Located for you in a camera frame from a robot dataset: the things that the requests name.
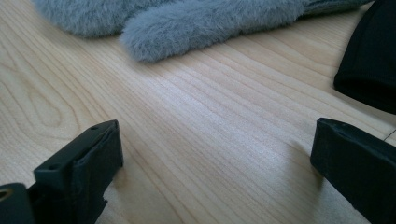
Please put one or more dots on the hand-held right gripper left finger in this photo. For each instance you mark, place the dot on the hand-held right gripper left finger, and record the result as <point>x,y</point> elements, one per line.
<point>77,174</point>

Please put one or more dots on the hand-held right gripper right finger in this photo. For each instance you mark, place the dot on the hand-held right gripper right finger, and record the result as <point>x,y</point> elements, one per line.
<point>358,165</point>

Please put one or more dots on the grey fluffy mitten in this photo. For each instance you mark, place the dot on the grey fluffy mitten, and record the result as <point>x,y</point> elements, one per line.
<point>199,28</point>
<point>87,15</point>

